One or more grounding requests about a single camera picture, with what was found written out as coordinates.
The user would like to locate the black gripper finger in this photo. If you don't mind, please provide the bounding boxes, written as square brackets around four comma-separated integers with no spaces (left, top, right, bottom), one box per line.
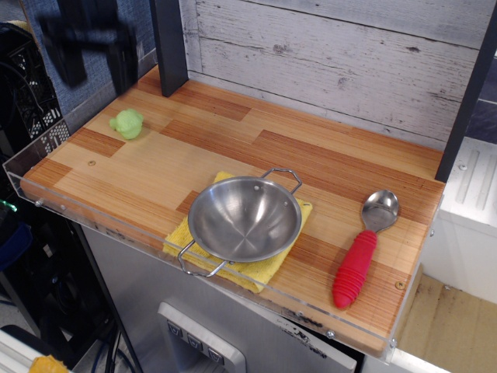
[106,38,138,95]
[43,30,87,88]

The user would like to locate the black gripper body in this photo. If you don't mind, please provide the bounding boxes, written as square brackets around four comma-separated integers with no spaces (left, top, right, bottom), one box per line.
[38,0,137,51]

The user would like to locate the green toy broccoli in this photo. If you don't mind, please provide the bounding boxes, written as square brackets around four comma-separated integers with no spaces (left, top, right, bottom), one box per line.
[109,108,144,140]

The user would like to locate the blue fabric partition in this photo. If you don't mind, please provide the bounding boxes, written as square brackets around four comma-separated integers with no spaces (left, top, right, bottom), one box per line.
[20,1,157,124]

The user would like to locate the black perforated crate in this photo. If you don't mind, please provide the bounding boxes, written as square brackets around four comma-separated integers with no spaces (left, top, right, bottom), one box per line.
[1,21,69,158]

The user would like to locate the clear acrylic edge guard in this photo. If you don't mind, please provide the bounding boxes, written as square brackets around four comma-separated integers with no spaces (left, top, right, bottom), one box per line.
[2,52,444,364]

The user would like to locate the yellow cloth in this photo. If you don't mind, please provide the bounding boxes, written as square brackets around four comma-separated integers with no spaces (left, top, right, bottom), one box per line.
[162,171,314,295]

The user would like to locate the stainless toy cabinet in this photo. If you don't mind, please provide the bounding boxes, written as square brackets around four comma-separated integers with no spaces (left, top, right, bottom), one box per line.
[84,228,363,372]

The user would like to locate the grey button panel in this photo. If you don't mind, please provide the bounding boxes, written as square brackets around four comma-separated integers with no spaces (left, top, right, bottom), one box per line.
[158,302,246,372]

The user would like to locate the white side unit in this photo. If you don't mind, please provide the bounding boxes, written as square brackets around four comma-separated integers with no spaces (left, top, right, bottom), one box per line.
[420,138,496,303]

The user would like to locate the left dark frame post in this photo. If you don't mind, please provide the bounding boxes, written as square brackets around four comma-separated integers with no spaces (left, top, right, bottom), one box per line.
[150,0,189,97]

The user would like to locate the dark frame post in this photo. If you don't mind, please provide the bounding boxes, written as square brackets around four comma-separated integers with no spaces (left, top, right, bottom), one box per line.
[435,5,496,183]
[150,0,189,97]

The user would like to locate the steel bowl with handles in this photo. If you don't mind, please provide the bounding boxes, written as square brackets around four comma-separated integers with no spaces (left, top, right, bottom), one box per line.
[178,168,303,277]

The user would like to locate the red handled metal spoon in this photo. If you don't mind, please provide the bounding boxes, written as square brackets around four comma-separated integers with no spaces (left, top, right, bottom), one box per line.
[332,190,399,309]

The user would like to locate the right dark frame post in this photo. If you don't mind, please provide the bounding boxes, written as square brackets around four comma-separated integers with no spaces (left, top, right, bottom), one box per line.
[435,5,496,183]

